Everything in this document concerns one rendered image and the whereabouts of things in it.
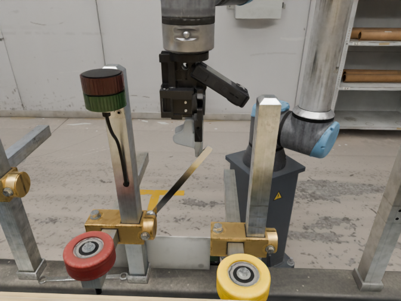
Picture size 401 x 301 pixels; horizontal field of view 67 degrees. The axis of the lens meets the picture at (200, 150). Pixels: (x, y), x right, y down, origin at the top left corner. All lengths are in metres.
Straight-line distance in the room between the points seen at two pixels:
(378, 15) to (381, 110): 0.97
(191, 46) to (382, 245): 0.53
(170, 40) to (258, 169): 0.26
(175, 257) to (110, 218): 0.18
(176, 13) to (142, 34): 2.73
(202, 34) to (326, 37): 0.64
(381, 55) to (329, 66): 2.48
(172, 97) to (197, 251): 0.35
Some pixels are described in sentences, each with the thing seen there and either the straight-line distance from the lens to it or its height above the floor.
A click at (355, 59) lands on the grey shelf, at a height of 0.67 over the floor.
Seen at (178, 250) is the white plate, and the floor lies 0.76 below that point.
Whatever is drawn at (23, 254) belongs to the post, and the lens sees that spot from 0.79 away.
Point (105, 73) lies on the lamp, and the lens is 0.46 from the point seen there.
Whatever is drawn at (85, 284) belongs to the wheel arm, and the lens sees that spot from 0.59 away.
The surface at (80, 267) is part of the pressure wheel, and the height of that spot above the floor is 0.91.
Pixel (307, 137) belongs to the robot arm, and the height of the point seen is 0.80.
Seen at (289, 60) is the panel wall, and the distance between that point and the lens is 3.30.
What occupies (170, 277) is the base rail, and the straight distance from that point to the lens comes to 0.75.
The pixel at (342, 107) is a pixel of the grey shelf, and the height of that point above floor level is 0.17.
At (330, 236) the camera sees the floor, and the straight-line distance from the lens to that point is 2.00.
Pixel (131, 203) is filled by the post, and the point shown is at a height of 0.92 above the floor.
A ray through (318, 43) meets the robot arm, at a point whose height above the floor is 1.12.
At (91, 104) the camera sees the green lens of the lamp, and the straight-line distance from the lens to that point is 0.46.
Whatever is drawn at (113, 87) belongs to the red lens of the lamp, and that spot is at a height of 1.16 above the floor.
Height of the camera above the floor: 1.28
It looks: 28 degrees down
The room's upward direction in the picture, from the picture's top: straight up
